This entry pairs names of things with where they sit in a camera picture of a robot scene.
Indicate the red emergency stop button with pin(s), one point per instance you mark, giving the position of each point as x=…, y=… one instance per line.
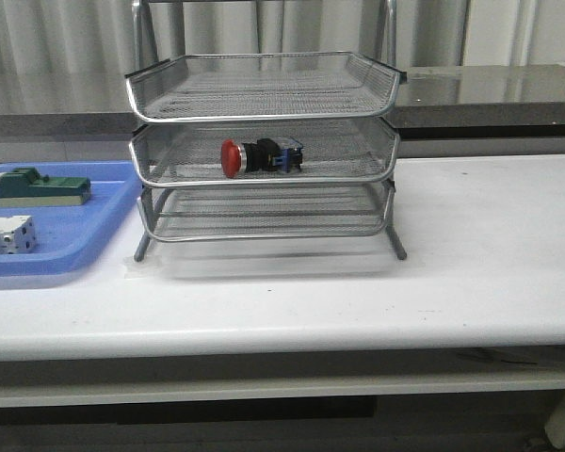
x=279, y=154

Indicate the silver mesh tray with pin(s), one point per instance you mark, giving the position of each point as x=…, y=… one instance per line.
x=341, y=151
x=263, y=87
x=279, y=212

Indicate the clear tape under rack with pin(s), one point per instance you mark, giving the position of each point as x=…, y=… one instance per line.
x=150, y=267

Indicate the blue plastic tray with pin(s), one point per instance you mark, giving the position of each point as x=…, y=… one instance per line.
x=71, y=237

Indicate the dark background counter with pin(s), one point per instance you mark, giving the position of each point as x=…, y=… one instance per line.
x=436, y=102

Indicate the white circuit breaker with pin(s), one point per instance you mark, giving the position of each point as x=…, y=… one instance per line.
x=17, y=234

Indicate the green electrical switch module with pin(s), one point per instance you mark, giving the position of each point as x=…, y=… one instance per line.
x=26, y=187

